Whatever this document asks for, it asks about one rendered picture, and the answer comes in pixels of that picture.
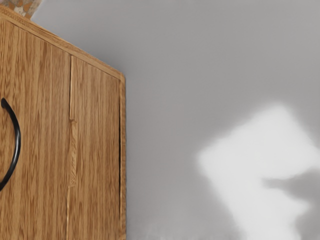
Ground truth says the cream patterned box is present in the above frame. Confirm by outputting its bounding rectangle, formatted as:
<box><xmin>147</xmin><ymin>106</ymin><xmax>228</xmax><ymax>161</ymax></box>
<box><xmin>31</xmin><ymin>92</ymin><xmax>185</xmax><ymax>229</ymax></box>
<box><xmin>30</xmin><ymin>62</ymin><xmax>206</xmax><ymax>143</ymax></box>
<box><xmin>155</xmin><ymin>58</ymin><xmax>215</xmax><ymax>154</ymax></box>
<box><xmin>5</xmin><ymin>0</ymin><xmax>44</xmax><ymax>19</ymax></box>

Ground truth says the wooden cabinet with black handle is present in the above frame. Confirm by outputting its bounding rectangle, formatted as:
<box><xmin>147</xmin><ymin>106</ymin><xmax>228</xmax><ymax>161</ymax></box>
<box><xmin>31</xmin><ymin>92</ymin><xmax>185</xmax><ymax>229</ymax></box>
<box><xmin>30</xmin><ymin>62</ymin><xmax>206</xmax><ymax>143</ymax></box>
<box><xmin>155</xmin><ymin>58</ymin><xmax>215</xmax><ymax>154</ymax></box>
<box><xmin>0</xmin><ymin>4</ymin><xmax>127</xmax><ymax>240</ymax></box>

